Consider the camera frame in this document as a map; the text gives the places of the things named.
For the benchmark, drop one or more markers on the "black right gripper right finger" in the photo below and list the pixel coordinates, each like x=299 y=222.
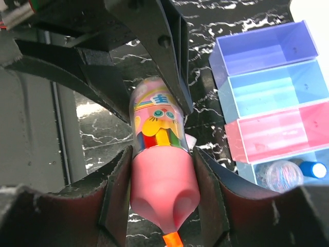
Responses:
x=236 y=212

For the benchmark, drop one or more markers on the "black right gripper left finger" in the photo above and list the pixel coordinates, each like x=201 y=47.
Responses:
x=90 y=212

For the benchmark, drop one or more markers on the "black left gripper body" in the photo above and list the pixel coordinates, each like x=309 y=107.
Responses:
x=95 y=25

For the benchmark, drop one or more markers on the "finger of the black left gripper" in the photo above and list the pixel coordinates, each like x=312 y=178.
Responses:
x=164 y=33
x=88 y=72

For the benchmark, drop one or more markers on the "blue plastic end bin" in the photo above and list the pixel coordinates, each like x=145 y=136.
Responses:
x=247 y=170

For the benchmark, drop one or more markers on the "clear round clip jar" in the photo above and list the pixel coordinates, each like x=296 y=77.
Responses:
x=279 y=176

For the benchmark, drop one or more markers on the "pink cartoon crayon tube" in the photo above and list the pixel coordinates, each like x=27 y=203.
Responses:
x=164 y=188

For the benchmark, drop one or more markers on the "blue cap small bottle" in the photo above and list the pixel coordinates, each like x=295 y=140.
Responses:
x=311 y=169

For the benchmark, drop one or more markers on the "light blue plastic bin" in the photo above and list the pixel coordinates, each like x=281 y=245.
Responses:
x=271 y=89

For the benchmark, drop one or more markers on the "purple plastic bin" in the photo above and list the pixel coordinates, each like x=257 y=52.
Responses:
x=260 y=49

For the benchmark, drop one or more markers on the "pink plastic bin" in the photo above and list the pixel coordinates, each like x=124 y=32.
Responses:
x=279 y=134

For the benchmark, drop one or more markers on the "white small eraser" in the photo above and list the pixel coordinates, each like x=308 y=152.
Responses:
x=191 y=141

